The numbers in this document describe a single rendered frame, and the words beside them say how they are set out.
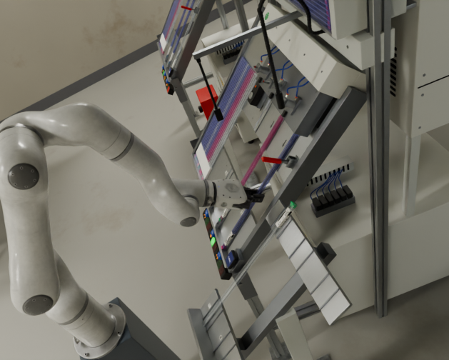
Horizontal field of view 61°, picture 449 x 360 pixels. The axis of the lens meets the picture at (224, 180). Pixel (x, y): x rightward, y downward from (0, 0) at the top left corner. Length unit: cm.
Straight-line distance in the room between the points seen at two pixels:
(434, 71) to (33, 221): 105
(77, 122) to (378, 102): 71
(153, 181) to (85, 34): 378
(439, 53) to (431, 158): 69
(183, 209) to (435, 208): 92
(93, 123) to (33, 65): 383
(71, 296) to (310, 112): 86
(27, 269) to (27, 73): 380
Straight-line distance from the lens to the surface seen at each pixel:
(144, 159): 99
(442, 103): 120
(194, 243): 239
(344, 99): 100
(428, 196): 157
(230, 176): 143
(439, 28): 106
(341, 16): 88
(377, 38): 92
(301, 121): 103
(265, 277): 212
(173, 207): 102
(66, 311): 124
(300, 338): 124
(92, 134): 92
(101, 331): 136
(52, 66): 474
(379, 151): 111
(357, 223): 148
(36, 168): 87
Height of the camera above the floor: 180
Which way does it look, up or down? 42 degrees down
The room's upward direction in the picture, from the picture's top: 23 degrees counter-clockwise
